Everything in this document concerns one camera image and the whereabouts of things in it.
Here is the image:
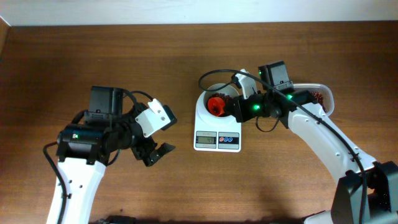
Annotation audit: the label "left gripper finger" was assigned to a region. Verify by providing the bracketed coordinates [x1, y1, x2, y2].
[146, 143, 176, 167]
[162, 105, 178, 131]

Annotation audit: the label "orange measuring scoop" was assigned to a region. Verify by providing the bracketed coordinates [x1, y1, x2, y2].
[207, 96, 225, 117]

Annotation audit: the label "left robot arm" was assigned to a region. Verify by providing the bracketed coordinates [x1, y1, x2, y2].
[43, 86, 177, 223]

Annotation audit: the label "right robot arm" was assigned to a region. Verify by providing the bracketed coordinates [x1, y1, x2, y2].
[224, 62, 397, 224]

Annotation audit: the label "white digital kitchen scale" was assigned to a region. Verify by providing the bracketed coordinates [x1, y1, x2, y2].
[193, 97, 242, 152]

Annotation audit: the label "beans in white bowl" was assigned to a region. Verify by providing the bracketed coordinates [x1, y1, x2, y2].
[210, 93, 231, 104]

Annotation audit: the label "white round bowl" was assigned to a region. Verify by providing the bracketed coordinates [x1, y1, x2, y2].
[197, 83, 239, 118]

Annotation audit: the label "red adzuki beans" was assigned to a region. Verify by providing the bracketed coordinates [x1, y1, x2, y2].
[311, 91, 326, 111]

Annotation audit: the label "clear plastic container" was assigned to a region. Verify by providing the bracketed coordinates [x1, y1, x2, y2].
[294, 83, 335, 116]

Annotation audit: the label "left black cable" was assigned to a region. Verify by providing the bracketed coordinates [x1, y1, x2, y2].
[42, 142, 68, 224]

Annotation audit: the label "black cable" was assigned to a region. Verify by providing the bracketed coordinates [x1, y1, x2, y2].
[42, 142, 68, 224]
[198, 68, 368, 224]

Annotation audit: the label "right black cable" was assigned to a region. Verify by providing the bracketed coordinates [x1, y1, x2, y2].
[198, 68, 368, 224]

